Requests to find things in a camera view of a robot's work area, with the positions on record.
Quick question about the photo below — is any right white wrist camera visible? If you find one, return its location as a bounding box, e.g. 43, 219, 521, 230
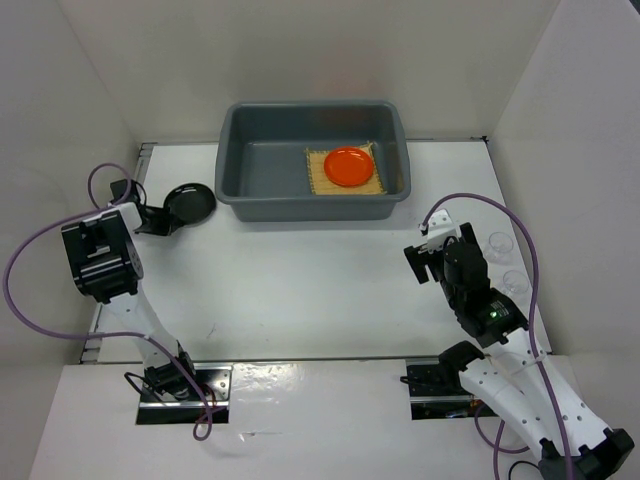
420, 209, 459, 252

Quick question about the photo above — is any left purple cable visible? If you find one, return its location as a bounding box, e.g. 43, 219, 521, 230
2, 163, 226, 441

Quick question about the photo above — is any clear plastic cup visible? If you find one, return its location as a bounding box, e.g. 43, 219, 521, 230
501, 270, 530, 296
484, 232, 514, 265

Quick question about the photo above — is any purple cable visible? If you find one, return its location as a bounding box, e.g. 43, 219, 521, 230
2, 163, 226, 441
422, 193, 576, 480

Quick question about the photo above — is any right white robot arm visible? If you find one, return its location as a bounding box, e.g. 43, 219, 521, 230
404, 210, 634, 479

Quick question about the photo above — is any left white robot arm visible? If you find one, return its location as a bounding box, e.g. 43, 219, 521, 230
61, 202, 199, 401

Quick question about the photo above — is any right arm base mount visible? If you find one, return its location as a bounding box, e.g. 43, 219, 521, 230
400, 357, 482, 421

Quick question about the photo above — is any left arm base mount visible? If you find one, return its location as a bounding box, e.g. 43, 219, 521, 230
124, 363, 233, 425

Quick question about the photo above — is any black round plate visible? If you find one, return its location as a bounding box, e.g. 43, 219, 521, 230
163, 183, 217, 228

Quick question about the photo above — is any black cable loop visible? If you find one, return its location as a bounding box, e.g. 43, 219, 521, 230
509, 460, 544, 480

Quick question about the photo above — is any orange plastic plate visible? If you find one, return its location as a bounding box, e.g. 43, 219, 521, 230
323, 146, 374, 188

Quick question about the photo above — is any grey plastic bin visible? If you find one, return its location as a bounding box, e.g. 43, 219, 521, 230
215, 100, 411, 222

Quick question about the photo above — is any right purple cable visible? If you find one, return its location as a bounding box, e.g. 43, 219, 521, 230
422, 193, 576, 480

